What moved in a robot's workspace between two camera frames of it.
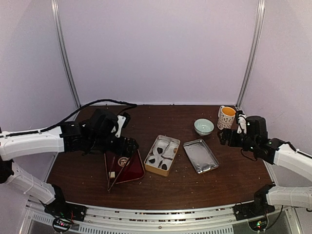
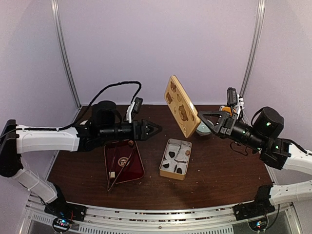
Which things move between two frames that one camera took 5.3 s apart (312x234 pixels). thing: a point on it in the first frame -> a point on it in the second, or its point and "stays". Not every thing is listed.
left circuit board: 61,225 stays
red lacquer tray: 126,169 stays
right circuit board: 258,224 stays
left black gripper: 128,150 -> 143,135
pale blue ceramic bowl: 204,126 stays
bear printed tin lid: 201,155 -> 181,107
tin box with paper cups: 161,156 -> 175,160
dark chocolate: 164,166 -> 179,170
